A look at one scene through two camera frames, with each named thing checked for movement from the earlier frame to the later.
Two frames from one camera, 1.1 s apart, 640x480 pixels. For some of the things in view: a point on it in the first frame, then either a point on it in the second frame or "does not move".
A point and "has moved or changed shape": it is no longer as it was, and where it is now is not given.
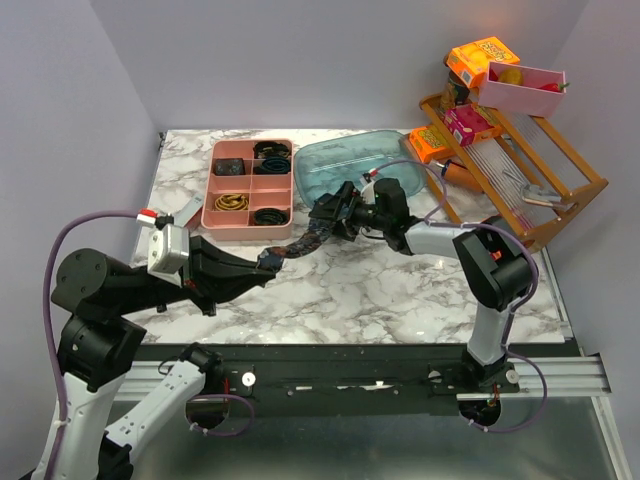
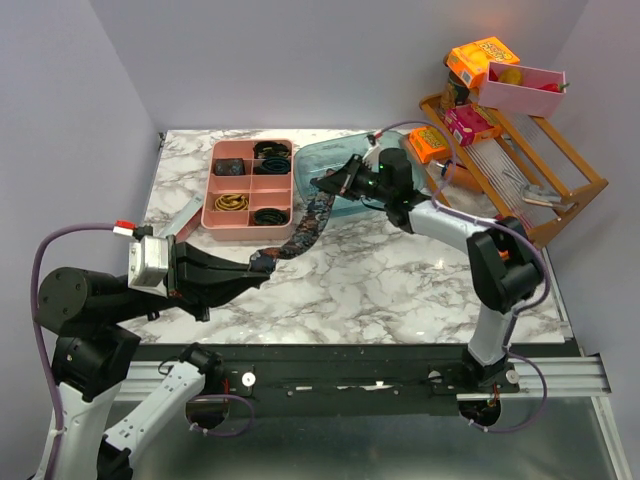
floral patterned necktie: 274,258 has moved or changed shape
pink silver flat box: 190,214 does not move
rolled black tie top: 266,149 does not move
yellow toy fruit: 512,75 does not move
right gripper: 331,207 to 343,182
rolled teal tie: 274,165 does not move
